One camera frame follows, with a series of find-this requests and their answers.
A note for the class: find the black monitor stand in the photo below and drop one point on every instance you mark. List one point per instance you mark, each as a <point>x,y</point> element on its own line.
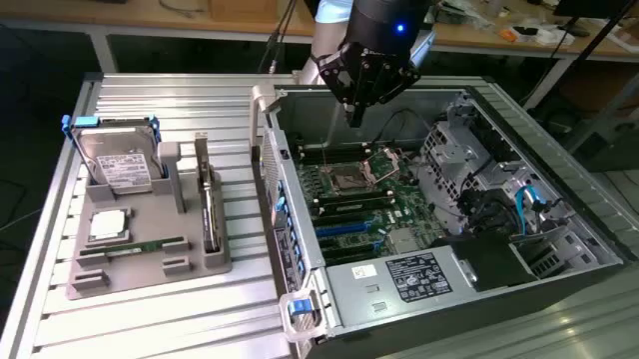
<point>574,28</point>

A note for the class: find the long wooden desk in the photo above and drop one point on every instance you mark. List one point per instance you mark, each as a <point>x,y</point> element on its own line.
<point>124,18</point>

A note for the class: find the silver CPU chip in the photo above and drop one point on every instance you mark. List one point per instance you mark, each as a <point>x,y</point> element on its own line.
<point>105,224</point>

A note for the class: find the green motherboard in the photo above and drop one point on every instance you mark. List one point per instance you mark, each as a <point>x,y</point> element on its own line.
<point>404,209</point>

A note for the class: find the blue case latch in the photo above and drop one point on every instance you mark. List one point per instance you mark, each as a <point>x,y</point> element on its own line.
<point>299,307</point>

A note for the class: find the open black PC case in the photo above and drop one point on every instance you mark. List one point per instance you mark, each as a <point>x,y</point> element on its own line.
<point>548,299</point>

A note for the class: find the black graphics card with fan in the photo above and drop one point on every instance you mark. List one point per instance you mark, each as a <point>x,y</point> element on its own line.
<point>207,209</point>

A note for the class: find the CPU socket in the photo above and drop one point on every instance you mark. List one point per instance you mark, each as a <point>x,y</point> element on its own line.
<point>349,181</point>

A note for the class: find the black labelled RAM stick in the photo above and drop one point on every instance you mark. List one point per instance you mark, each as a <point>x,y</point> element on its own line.
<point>356,207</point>

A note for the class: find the silver metal disk bay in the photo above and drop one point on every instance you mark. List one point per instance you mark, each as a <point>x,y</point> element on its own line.
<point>450,157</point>

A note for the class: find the black plastic air shroud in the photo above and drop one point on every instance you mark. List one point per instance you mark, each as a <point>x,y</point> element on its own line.
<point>484,258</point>

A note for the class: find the silver power supply unit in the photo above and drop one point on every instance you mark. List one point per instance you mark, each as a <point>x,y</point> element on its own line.
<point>359,295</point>

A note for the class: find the hard disk in blue carrier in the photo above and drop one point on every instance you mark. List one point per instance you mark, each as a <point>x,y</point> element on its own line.
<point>115,157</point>

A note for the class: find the metal socket cover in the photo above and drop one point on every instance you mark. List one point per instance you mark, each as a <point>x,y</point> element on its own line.
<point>381,164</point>

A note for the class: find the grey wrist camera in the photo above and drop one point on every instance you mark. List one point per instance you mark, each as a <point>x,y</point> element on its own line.
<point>420,45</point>

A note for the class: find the black slanted pole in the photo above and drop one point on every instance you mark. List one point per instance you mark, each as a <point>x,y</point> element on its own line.
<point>607,26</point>

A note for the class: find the thin locking lever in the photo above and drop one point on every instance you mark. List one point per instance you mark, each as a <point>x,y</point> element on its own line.
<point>324,157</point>

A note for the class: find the white and orange plastic part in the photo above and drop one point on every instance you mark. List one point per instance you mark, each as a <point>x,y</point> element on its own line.
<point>546,35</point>

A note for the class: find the grey parts rack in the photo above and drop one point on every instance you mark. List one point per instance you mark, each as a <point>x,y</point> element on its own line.
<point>149,217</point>

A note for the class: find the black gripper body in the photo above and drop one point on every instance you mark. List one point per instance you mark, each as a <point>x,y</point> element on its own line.
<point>384,26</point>

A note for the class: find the green RAM stick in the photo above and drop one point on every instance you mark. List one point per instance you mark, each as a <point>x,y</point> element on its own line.
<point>149,247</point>

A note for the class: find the silver chipset heatsink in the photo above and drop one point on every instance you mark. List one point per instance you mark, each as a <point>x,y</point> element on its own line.
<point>403,240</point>

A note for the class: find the cluttered wooden desk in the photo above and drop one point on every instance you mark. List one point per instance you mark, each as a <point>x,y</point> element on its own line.
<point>479,37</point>

